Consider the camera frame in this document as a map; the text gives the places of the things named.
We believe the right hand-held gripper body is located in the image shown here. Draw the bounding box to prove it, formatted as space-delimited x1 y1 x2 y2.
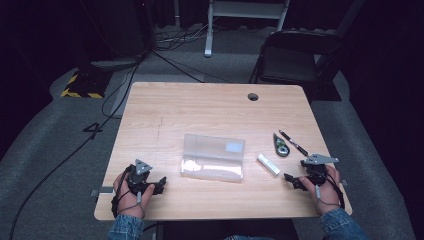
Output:
299 152 340 187

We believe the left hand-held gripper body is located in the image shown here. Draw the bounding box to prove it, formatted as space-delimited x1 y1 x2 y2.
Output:
126 158 155 196

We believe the white eraser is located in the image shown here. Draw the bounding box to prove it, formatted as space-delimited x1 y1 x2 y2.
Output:
256 153 281 177

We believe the black pen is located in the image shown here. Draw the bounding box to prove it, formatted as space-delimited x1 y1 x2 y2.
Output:
278 129 310 157

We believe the transparent plastic pencil case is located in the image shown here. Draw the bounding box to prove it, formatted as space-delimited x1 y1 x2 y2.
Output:
179 133 247 184

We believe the person's right hand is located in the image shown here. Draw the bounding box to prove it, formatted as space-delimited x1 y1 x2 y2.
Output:
298 165 342 216

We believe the person's left hand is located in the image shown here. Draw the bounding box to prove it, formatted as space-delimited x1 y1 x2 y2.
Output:
112 172 156 220

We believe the black yellow striped base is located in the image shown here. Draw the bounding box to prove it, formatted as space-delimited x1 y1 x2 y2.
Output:
60 68 113 100

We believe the black folding chair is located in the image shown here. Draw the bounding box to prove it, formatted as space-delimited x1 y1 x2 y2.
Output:
248 29 344 102

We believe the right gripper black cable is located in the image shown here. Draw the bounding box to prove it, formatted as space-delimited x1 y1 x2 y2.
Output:
324 168 346 210

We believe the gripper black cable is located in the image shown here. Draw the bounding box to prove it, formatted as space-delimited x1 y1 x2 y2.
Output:
324 168 346 210
110 164 134 218

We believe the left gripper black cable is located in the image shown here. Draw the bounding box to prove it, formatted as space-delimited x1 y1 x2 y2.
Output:
110 164 134 218

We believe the long black floor cable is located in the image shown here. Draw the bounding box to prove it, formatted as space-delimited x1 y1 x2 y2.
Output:
8 61 143 240

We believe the thin black floor cable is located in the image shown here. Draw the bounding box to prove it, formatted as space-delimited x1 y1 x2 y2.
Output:
150 49 234 84

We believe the bundle of floor cables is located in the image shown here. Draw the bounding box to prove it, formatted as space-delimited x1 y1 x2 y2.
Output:
153 23 216 52

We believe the white metal desk frame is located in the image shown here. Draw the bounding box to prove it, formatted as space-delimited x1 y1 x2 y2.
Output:
203 0 291 58

